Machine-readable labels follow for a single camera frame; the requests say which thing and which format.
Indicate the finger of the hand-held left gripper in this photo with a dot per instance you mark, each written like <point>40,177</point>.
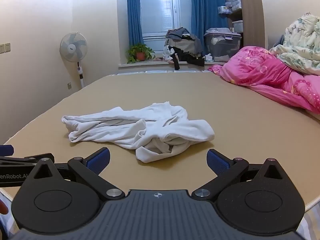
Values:
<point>6,150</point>
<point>20,162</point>

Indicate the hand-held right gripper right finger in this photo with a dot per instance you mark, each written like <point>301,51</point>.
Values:
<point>217,161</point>

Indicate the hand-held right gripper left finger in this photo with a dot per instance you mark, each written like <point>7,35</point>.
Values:
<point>98,161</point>

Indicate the white shirt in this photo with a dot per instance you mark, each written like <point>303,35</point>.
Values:
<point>150,120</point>

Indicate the pile of dark clothes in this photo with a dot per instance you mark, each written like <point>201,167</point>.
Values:
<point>185,45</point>

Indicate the person's left hand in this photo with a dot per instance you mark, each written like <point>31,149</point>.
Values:
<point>2,208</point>

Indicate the pink floral quilt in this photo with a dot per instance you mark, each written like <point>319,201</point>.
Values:
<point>262,72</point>

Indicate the tissue box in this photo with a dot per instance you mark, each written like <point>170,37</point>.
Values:
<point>208,58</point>

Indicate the white windowsill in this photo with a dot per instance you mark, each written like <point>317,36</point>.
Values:
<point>140,65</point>

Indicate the clear plastic storage bin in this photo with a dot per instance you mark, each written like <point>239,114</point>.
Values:
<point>222,47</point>

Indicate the potted green plant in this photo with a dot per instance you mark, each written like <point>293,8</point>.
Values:
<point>140,55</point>

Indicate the small pink cloth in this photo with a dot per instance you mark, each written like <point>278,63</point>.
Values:
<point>160,59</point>

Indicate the white standing fan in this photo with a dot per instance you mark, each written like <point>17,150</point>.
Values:
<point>73,47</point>

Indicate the dark blue cloth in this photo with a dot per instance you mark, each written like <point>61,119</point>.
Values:
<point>280,41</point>

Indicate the white plastic shelf bin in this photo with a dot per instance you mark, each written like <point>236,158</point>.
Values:
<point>237,26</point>

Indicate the white floral quilt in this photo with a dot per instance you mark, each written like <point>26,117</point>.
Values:
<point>302,45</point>

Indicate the wooden shelf unit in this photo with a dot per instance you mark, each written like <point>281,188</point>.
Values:
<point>252,17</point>

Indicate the white printed package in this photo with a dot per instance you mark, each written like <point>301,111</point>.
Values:
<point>224,10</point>

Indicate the blue curtain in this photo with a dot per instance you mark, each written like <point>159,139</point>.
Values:
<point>135,12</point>
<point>207,5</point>

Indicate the white framed window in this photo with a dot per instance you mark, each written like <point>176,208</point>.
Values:
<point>160,10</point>

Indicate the low wall socket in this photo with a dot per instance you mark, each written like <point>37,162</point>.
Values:
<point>69,85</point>

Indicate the white wall switch plate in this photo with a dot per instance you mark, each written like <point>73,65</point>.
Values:
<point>8,47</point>

